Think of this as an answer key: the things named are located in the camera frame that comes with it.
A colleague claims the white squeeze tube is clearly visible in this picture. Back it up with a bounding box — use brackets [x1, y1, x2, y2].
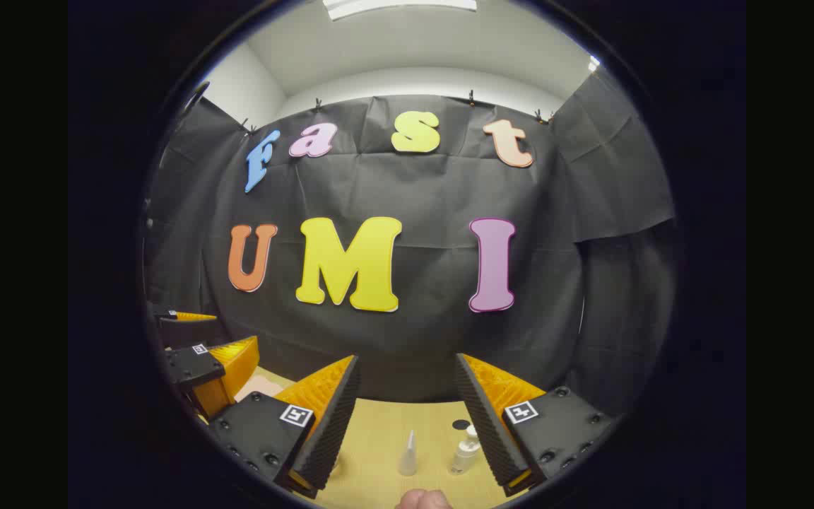
[398, 429, 418, 476]

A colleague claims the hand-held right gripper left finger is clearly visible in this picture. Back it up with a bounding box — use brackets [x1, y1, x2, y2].
[208, 355, 362, 500]

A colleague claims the white pump bottle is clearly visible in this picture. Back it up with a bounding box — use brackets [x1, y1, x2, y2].
[449, 424, 482, 476]

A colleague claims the ceiling light panel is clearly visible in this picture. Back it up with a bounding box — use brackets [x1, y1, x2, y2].
[322, 0, 478, 21]

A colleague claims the black backdrop cloth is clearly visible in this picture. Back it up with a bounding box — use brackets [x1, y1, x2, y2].
[144, 67, 678, 418]

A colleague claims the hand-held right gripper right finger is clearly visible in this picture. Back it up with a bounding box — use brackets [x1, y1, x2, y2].
[455, 353, 616, 497]

